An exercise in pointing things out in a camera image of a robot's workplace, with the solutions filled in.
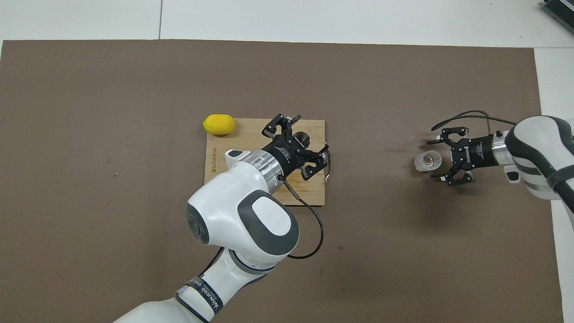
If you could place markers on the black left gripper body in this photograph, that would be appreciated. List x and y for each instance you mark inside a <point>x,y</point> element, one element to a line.
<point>284,154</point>

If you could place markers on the grey ribbed device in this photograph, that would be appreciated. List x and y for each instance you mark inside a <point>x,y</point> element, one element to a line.
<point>563,11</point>

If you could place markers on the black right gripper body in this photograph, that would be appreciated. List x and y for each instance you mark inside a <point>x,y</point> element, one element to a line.
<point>475,152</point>

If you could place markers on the wooden cutting board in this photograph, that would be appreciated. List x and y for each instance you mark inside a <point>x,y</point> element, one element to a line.
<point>242,152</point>

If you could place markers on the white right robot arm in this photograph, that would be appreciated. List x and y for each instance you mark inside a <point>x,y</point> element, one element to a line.
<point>538,148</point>

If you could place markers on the steel double jigger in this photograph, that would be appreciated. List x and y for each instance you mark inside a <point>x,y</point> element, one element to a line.
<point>302,138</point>

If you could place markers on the yellow lemon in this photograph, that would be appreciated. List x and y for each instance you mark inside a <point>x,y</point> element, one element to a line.
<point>219,124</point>

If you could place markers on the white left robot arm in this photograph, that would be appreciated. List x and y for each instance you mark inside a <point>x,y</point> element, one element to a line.
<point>233,211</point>

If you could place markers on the small clear glass cup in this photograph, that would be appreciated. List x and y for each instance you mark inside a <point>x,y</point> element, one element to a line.
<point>426,161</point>

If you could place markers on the brown table mat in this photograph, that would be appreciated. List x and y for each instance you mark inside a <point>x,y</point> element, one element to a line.
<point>134,246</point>

